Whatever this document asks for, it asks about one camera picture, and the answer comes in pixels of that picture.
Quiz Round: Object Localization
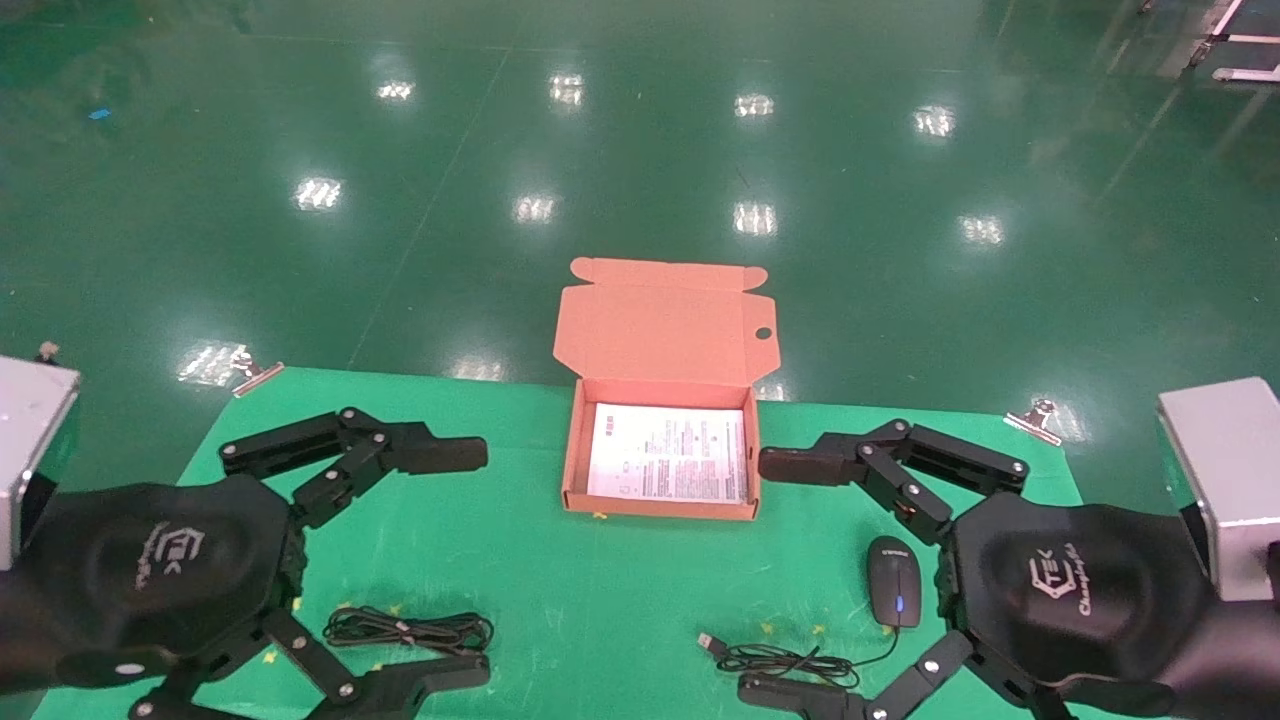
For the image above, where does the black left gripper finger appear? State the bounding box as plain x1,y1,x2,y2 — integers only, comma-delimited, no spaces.
220,407,489,531
130,608,492,720

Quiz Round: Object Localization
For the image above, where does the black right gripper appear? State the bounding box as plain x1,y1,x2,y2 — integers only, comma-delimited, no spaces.
940,490,1280,720

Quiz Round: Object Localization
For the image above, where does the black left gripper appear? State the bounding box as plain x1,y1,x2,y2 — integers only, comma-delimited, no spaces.
0,475,306,693

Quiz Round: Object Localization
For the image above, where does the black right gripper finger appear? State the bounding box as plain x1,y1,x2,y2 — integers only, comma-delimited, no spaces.
738,630,1063,720
758,418,1031,547

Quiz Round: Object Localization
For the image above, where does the black data cable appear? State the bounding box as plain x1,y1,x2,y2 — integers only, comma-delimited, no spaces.
323,604,495,658

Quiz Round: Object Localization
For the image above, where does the black wired computer mouse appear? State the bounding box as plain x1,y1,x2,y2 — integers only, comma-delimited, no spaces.
697,535,923,691

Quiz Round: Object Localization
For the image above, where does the open orange cardboard box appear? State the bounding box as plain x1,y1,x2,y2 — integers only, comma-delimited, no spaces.
553,257,779,522

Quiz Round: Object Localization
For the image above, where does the white printed instruction sheet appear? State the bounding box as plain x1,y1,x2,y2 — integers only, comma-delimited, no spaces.
586,402,750,504

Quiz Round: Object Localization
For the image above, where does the green table mat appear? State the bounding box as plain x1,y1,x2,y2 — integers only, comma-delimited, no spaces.
30,365,1171,720

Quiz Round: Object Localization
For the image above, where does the silver metal binder clip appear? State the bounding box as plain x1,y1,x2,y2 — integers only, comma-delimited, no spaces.
231,347,286,399
1004,398,1063,447

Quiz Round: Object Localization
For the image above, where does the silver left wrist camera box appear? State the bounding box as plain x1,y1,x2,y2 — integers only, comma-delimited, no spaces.
0,343,82,572

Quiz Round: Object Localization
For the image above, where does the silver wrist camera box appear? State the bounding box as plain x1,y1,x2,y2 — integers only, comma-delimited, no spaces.
0,343,82,572
1158,377,1280,603

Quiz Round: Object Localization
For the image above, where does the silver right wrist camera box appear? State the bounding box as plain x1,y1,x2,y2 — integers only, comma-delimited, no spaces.
1158,377,1280,603

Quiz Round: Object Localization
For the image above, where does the white metal frame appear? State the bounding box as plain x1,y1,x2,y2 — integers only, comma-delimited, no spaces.
1188,0,1280,83

